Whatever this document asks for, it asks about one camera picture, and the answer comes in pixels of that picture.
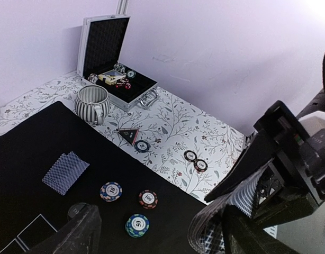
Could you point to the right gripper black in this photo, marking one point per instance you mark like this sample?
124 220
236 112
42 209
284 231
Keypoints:
293 185

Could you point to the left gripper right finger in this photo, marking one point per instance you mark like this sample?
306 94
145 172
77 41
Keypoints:
242 235

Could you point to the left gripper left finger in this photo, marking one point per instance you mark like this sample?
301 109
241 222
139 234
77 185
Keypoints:
79 235

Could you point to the clear acrylic dealer button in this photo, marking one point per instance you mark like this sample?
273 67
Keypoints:
76 209

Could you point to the blue playing card deck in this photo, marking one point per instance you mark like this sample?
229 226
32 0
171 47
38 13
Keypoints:
209 228

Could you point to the green blue chip stack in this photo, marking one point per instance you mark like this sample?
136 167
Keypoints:
142 146

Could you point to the red black chip stack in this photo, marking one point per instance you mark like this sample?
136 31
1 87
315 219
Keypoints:
200 165

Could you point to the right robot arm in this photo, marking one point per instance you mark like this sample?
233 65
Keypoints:
321 100

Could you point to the floral tablecloth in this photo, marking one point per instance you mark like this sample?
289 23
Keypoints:
171 126

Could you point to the black poker mat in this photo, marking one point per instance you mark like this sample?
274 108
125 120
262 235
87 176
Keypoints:
29 150

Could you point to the black triangular card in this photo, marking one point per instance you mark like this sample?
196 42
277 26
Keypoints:
129 134

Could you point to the striped grey mug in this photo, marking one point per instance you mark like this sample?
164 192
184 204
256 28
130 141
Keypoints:
92 104

